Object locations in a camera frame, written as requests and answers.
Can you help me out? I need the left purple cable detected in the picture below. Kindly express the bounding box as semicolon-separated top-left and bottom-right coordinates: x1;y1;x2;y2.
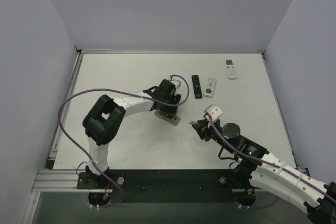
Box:
57;73;191;208

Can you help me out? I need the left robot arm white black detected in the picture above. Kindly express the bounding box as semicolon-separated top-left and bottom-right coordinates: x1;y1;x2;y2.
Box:
77;77;183;189

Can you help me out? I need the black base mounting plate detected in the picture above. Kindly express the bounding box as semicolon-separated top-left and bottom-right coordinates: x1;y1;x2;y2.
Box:
76;169;267;209

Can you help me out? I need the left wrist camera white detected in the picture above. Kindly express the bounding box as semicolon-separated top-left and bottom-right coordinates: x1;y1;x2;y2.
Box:
169;75;181;90

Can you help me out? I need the purple cable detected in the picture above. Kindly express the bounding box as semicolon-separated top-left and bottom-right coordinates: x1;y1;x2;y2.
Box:
57;73;191;208
207;116;336;210

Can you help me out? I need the white remote with display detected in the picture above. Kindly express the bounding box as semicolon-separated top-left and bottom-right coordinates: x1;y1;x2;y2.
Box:
225;59;237;80

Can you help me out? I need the black AAA battery crossing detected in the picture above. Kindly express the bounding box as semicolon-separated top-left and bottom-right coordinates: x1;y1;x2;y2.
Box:
165;114;175;120

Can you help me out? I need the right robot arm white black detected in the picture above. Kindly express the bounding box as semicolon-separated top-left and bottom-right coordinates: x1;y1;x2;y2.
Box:
190;119;335;223

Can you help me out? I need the beige white remote control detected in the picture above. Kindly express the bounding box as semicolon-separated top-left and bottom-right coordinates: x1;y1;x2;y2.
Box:
154;110;181;126

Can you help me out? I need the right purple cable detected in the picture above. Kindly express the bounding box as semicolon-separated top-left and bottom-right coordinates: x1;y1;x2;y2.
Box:
207;116;336;210

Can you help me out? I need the black remote control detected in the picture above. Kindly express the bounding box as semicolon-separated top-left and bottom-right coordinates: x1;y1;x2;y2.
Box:
191;75;203;99

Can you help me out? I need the aluminium frame rail left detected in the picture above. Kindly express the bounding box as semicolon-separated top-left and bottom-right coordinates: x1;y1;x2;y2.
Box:
43;50;83;170

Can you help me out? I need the small white remote control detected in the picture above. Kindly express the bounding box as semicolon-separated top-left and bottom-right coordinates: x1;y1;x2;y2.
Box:
203;78;216;98

